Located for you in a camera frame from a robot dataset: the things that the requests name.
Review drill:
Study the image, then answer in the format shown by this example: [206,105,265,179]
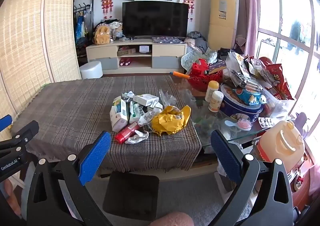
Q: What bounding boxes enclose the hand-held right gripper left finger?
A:
[26,131,113,226]

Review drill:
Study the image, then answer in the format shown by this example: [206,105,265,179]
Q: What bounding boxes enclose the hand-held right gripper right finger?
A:
[210,130,294,226]

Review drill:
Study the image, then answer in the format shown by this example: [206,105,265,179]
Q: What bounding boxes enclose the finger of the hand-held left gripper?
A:
[0,120,40,159]
[0,115,13,132]

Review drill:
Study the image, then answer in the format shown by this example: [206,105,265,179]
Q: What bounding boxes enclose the white paper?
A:
[125,130,150,145]

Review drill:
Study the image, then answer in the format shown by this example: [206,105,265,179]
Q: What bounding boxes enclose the dark grey trash bin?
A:
[102,171,160,220]

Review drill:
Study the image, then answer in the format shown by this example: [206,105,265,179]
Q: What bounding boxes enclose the white green package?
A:
[129,102,150,127]

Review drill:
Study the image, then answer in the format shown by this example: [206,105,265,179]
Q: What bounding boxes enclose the yellow bag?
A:
[152,105,192,136]

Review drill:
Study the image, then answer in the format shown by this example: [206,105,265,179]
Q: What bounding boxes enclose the pink hairbrush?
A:
[224,119,252,131]

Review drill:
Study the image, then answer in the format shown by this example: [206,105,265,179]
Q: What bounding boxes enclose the blue cookie tin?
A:
[220,83,264,124]

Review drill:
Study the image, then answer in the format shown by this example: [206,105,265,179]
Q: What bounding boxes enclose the plaid grey tablecloth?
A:
[11,75,202,173]

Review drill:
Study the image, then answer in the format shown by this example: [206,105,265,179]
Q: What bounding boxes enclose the silver blister pack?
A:
[259,117,275,128]

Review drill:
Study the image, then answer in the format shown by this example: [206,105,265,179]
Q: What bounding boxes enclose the cooking oil jug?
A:
[257,120,305,173]

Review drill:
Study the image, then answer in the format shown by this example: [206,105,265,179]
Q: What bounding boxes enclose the clear plastic bag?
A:
[159,89,178,112]

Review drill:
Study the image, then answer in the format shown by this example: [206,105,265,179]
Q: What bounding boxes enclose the red basket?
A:
[187,59,224,92]

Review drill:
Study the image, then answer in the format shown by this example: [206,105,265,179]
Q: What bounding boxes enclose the pile of foil snack wrappers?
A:
[225,51,275,89]

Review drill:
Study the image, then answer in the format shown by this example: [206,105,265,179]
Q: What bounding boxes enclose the white round stool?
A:
[79,61,103,80]

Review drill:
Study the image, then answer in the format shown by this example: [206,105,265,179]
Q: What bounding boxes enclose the orange stick with blue tip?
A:
[170,71,191,79]

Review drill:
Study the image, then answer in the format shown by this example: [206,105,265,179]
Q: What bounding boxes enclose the red snack bag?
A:
[265,64,294,100]

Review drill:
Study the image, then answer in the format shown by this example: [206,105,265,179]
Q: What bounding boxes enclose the bamboo folding screen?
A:
[0,0,82,142]

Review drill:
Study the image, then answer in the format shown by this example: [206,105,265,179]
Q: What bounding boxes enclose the floral patterned cloth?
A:
[181,49,218,72]

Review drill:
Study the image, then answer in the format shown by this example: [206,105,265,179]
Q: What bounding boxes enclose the beige TV stand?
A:
[86,38,188,75]

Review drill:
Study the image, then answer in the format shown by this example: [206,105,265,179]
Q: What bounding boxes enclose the blue hanging garment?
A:
[75,11,88,44]

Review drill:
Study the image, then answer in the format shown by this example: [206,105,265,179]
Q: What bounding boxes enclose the pile of clothes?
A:
[185,31,209,52]

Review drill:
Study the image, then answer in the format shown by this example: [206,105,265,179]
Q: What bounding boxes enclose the yellow plush backpack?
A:
[94,24,112,45]

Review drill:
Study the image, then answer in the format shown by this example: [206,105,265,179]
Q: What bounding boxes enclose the cream standing air conditioner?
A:
[208,0,240,52]

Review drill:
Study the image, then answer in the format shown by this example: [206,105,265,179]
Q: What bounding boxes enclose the dark patterned cushion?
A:
[152,36,185,44]

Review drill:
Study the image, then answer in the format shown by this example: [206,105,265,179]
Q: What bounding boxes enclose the black coat rack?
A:
[73,0,95,49]

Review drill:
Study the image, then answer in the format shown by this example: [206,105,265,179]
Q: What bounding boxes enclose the black television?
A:
[122,1,190,39]

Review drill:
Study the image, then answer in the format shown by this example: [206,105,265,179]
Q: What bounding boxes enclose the pink curtain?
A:
[239,0,260,58]

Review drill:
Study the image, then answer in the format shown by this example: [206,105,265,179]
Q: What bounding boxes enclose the white window frame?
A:
[252,0,320,142]

